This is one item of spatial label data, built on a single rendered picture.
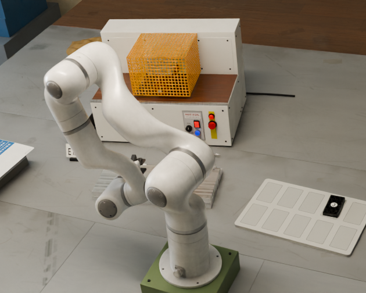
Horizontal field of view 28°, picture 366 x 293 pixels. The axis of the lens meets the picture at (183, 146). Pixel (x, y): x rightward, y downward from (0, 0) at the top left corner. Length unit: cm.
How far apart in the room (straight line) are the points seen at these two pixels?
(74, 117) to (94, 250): 55
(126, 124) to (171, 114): 87
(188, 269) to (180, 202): 31
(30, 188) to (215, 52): 89
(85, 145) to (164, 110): 71
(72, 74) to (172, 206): 43
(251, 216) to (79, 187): 68
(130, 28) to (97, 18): 111
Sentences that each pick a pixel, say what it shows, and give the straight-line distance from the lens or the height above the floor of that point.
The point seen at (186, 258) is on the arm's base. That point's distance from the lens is 213.
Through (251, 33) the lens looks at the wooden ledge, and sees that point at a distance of 367.
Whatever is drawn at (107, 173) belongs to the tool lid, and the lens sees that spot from 272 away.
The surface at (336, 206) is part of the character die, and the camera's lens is 249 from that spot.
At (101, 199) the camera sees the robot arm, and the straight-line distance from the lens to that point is 219.
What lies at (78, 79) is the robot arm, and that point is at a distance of 194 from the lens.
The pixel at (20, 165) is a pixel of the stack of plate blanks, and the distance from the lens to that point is 293.
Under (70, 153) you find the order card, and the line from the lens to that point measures 291.
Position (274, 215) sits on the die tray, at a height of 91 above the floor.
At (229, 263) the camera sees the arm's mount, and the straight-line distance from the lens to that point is 223.
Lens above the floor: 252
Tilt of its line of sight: 34 degrees down
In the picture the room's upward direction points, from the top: 8 degrees counter-clockwise
